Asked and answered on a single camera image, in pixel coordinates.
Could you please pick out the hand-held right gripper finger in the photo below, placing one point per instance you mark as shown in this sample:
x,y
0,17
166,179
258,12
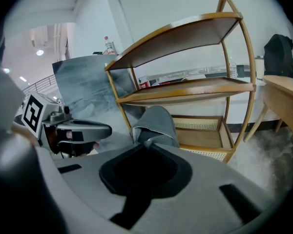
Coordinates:
x,y
210,179

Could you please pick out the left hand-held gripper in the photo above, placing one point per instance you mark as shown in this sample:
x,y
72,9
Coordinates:
x,y
34,111

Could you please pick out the dark grey slipper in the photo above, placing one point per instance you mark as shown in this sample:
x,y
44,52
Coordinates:
x,y
156,121

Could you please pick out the person's left hand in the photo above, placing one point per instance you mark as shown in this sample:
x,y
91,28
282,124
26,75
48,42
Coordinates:
x,y
69,134

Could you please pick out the transparent plastic storage box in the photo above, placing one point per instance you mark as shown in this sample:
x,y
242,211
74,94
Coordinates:
x,y
88,82

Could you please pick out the red cap plastic water bottle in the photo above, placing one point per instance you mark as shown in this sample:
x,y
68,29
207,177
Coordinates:
x,y
109,48

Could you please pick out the round ceiling light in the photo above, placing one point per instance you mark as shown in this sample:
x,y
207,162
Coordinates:
x,y
39,52

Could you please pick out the round light wooden table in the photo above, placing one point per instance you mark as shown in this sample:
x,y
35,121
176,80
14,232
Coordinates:
x,y
283,94

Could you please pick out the clear plastic bottle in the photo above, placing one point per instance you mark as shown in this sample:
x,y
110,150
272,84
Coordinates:
x,y
233,68

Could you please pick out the wooden shelf rack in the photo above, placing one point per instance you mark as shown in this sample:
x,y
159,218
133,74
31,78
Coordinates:
x,y
185,35

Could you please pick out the black backpack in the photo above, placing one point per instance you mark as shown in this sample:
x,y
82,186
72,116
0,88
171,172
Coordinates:
x,y
280,55

